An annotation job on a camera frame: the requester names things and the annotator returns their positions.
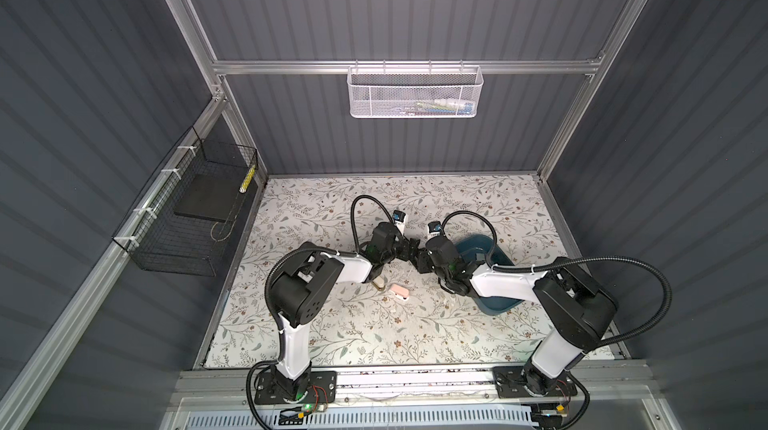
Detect teal plastic tray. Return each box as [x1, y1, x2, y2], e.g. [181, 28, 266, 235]
[456, 234, 523, 317]

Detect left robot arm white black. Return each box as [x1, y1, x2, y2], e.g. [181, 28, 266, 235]
[264, 221, 420, 401]

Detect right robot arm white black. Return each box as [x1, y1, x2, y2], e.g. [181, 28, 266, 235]
[416, 235, 618, 396]

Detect floral patterned table mat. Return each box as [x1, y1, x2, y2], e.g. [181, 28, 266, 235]
[203, 174, 616, 369]

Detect pens in white basket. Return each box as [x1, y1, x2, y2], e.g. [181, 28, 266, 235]
[402, 98, 476, 118]

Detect yellow marker pen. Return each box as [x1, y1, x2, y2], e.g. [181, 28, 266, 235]
[239, 165, 257, 194]

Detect black foam pad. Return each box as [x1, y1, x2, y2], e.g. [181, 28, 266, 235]
[174, 174, 245, 223]

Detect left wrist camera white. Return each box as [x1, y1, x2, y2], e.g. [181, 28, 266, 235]
[392, 210, 408, 233]

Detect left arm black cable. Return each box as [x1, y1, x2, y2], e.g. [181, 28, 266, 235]
[245, 194, 397, 430]

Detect white wire mesh basket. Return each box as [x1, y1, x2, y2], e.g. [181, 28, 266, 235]
[346, 63, 484, 119]

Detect black wire basket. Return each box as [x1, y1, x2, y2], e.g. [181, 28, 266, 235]
[113, 129, 259, 277]

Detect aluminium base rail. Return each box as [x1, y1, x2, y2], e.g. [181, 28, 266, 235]
[168, 360, 661, 410]

